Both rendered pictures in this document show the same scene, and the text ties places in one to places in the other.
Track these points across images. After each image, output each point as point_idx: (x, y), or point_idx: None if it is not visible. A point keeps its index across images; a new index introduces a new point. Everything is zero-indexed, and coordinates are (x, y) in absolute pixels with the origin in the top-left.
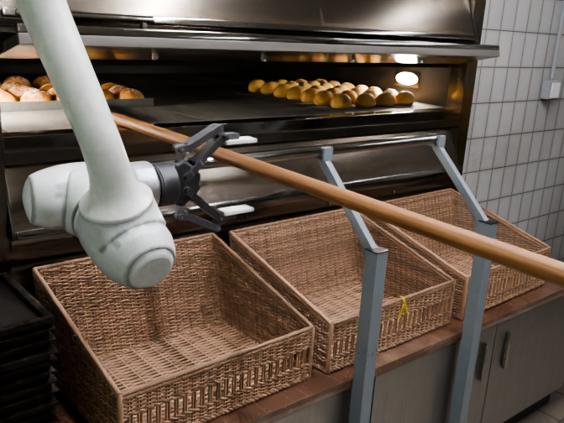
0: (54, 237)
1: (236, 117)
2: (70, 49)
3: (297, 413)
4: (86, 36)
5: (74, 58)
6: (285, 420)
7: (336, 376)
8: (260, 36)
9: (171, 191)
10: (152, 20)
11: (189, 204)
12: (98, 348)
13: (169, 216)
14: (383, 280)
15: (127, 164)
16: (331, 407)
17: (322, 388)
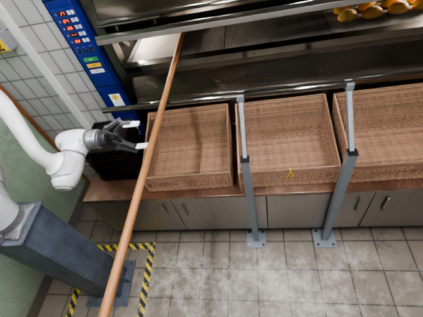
0: None
1: (245, 43)
2: (10, 126)
3: (219, 198)
4: (123, 37)
5: (12, 129)
6: (213, 199)
7: (243, 190)
8: (221, 17)
9: (102, 144)
10: (158, 17)
11: (211, 92)
12: (175, 141)
13: None
14: (249, 172)
15: (43, 160)
16: (238, 200)
17: (231, 194)
